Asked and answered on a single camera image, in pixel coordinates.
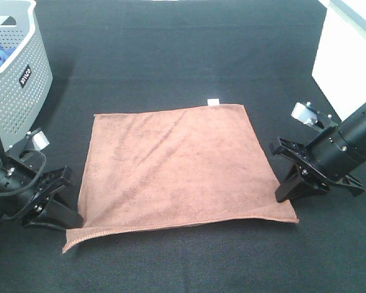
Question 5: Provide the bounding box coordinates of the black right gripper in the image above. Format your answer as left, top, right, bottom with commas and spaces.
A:
270, 127, 365, 203

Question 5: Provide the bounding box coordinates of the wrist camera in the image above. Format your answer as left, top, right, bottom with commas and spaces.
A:
290, 102, 338, 132
26, 128, 50, 151

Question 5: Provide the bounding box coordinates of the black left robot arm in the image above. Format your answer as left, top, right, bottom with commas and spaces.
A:
0, 128, 83, 231

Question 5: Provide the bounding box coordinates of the brown towel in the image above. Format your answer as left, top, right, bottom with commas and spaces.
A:
63, 104, 298, 251

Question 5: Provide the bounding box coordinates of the grey perforated laundry basket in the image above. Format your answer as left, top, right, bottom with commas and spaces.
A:
0, 1, 52, 150

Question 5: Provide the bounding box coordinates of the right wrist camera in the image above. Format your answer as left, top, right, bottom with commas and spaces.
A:
290, 102, 338, 132

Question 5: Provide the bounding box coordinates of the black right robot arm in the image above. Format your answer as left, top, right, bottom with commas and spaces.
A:
270, 102, 366, 203

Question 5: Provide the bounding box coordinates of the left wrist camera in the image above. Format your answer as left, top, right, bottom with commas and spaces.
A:
26, 128, 50, 151

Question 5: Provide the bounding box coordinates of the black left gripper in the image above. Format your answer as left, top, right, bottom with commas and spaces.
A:
0, 151, 83, 230

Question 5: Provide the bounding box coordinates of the white box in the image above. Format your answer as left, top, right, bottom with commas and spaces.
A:
312, 1, 366, 120

